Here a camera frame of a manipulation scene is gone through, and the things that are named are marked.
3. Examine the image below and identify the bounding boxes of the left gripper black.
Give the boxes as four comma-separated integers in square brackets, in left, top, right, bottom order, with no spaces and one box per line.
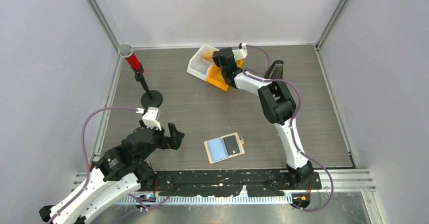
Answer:
[136,119,184,164]

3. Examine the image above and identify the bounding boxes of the beige card holder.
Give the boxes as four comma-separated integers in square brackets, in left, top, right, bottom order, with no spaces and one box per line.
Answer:
[203,132,245,164]

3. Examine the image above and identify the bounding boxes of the black credit card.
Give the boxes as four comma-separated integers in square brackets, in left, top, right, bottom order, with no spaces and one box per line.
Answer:
[223,135,241,156]

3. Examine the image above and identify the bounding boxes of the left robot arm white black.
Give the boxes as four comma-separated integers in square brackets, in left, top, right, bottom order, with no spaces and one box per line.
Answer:
[39,123,185,223]

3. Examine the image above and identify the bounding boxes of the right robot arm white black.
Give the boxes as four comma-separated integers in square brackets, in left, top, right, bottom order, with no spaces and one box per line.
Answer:
[212,46,314,189]

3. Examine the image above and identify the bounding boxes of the gold card stack in bin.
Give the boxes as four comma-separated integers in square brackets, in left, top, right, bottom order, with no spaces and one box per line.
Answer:
[201,50,215,64]

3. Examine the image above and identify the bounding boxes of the yellow plastic bin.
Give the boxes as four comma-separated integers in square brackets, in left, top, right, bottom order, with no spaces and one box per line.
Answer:
[206,60,230,92]

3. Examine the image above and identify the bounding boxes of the white plastic bin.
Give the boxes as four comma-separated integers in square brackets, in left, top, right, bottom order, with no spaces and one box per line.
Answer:
[186,43,219,81]

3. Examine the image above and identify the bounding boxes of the red microphone on stand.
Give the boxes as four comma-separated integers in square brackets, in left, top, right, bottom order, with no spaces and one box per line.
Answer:
[118,43,163,108]

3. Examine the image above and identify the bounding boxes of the black metronome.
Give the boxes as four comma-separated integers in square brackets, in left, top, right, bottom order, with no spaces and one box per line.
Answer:
[264,60,284,79]

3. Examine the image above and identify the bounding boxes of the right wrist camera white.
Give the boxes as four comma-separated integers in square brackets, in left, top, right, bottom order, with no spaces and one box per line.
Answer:
[232,43,248,61]

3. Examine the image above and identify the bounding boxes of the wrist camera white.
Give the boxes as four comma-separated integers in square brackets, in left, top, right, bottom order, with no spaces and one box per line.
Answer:
[232,43,248,61]
[136,107,162,130]

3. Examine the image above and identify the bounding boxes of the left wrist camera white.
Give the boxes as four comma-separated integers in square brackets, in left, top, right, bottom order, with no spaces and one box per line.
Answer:
[136,107,162,130]

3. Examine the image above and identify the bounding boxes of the perforated metal rail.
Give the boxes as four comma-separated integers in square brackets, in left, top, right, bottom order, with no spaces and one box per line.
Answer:
[141,193,293,205]

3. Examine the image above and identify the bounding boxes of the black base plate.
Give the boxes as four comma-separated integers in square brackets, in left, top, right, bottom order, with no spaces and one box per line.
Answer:
[147,169,322,197]

